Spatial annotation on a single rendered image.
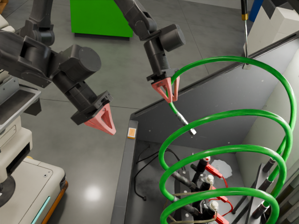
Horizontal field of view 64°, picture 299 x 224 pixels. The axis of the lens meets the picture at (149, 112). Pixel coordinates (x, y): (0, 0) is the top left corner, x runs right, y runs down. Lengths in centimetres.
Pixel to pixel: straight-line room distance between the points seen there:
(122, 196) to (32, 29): 67
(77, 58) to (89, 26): 350
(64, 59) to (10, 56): 10
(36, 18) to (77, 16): 296
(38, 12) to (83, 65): 54
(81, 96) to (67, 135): 176
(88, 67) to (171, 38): 32
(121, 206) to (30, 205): 90
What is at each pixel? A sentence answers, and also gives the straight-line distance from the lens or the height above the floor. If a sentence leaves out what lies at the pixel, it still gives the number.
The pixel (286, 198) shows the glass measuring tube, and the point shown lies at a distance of 90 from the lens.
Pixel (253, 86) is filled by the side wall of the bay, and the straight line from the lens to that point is 101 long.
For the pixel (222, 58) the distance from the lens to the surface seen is 67.
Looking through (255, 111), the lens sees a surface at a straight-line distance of 56.
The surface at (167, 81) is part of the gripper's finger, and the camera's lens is 73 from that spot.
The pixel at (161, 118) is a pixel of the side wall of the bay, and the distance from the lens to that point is 106.
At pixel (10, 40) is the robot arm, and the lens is 55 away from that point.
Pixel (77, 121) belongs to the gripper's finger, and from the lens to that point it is 60.
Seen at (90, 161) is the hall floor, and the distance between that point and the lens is 211.
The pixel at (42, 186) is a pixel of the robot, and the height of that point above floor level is 28.
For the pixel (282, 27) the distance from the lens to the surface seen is 344.
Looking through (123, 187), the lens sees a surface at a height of 95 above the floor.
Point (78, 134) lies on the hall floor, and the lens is 233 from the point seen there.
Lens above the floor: 167
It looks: 39 degrees down
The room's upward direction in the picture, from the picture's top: 11 degrees clockwise
